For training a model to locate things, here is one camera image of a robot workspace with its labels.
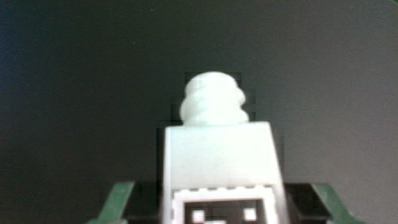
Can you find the white table leg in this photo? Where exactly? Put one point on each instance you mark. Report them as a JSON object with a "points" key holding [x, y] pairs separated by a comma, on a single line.
{"points": [[222, 182]]}

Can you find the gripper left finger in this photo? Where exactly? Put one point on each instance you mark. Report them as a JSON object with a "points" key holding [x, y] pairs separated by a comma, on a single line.
{"points": [[113, 206]]}

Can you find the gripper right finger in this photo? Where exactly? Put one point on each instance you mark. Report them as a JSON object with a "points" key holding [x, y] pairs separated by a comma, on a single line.
{"points": [[341, 216]]}

